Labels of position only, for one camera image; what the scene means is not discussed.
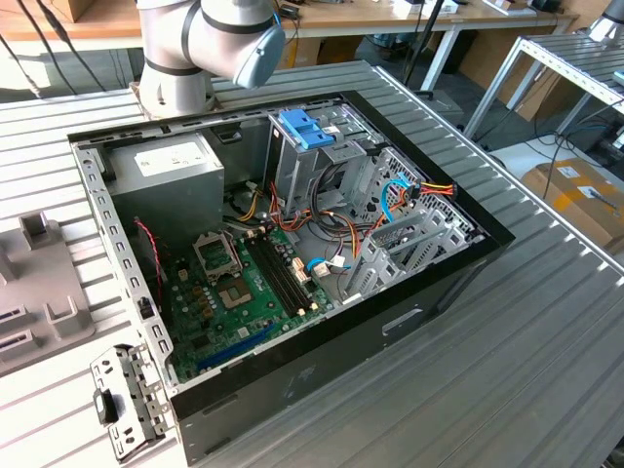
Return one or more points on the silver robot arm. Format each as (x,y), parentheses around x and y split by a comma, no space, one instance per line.
(170,39)

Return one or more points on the metal disk bay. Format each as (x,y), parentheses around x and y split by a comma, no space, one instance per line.
(375,273)

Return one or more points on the black RAM slot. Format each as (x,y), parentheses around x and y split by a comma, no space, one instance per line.
(270,278)
(284,273)
(290,270)
(277,276)

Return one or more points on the metal drive cage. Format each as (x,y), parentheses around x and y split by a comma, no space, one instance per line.
(292,170)

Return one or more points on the light blue drive latch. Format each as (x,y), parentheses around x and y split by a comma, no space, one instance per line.
(319,140)

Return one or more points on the CPU socket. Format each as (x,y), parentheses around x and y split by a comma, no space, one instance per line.
(234,292)

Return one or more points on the dark blue drive latch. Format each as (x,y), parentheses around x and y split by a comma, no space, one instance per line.
(295,122)

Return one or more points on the black open PC case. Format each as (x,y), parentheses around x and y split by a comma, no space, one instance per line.
(341,351)

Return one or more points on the green motherboard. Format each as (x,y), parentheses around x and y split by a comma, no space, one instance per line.
(222,331)

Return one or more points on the blue expansion slot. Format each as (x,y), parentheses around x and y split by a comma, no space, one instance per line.
(235,347)

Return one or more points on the grey power supply unit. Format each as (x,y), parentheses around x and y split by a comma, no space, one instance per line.
(166,195)

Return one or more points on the long wooden desk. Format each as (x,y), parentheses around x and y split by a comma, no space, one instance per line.
(341,17)

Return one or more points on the black tripod pole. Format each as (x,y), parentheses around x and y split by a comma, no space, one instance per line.
(423,39)

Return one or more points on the large brown cardboard sheet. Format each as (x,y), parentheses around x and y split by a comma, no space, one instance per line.
(492,58)

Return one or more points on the cardboard box with labels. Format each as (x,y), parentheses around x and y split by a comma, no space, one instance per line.
(575,214)

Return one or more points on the grey parts rack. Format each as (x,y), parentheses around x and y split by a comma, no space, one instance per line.
(39,273)

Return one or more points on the wooden desk with box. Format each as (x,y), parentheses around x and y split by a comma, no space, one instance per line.
(107,27)

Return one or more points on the metal slat side table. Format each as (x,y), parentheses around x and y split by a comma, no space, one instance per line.
(575,53)

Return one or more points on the small cardboard box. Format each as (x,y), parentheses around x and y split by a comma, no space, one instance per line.
(78,9)

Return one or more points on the metal card retention bracket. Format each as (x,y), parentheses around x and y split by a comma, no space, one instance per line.
(122,439)

